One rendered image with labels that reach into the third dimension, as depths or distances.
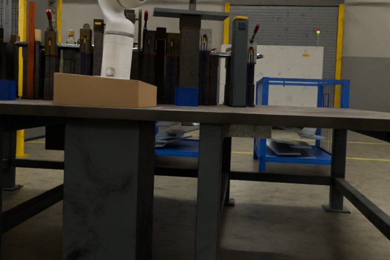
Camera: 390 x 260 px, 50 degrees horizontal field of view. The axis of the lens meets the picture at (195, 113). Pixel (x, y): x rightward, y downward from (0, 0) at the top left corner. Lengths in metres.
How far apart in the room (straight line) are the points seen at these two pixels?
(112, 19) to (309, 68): 8.69
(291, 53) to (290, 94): 0.97
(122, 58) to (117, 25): 0.13
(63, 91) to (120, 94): 0.22
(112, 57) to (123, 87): 0.22
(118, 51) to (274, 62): 8.54
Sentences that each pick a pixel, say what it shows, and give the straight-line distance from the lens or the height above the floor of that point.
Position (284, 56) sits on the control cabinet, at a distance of 10.17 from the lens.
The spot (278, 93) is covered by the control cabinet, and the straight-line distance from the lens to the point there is 10.11.
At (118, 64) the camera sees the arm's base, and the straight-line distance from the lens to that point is 1.72.
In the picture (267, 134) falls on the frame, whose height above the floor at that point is 0.52.
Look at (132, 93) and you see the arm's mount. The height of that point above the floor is 0.75.
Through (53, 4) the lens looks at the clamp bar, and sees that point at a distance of 2.33.
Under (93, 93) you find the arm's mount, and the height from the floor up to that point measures 0.75.
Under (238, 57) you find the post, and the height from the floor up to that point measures 0.95.
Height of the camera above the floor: 0.75
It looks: 3 degrees down
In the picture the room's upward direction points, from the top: 2 degrees clockwise
